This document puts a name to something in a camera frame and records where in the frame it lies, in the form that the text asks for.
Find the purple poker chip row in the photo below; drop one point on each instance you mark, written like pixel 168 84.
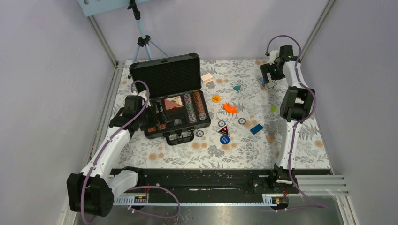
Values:
pixel 162 126

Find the beige toy block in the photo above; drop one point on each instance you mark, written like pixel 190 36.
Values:
pixel 206 78

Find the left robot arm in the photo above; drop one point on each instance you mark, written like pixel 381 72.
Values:
pixel 92 191

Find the orange curved block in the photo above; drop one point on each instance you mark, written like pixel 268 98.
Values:
pixel 230 109

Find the loose poker chip near case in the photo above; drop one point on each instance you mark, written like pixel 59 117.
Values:
pixel 200 133

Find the blue playing card deck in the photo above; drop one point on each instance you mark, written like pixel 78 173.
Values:
pixel 267 86

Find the orange black poker chip row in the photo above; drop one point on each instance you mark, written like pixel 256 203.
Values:
pixel 199 105

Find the teal triangular block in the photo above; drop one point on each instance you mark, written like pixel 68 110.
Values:
pixel 237 87

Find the black triangular all-in button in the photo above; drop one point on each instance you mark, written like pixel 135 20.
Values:
pixel 224 130

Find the blue rectangular block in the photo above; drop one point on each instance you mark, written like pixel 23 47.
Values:
pixel 256 129

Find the black poker chip case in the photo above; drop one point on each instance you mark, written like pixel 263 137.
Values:
pixel 170 77

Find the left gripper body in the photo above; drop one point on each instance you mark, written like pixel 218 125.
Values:
pixel 149 119

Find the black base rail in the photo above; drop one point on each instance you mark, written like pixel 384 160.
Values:
pixel 194 187

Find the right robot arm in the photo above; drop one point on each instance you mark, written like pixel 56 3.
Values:
pixel 296 107

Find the blue small blind button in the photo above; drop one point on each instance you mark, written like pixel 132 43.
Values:
pixel 225 139

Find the loose poker chip middle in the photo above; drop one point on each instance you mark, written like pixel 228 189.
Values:
pixel 221 123

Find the blue tan poker chip row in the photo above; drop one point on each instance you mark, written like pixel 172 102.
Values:
pixel 190 109

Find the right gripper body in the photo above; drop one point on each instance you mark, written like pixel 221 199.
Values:
pixel 275 72

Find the red playing card deck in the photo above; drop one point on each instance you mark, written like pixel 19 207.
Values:
pixel 173 102

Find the orange big blind button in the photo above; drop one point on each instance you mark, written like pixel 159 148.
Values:
pixel 216 98

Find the loose poker chip right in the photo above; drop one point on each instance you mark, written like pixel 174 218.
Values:
pixel 241 121

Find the light blue tripod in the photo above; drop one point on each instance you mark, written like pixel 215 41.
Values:
pixel 144 40

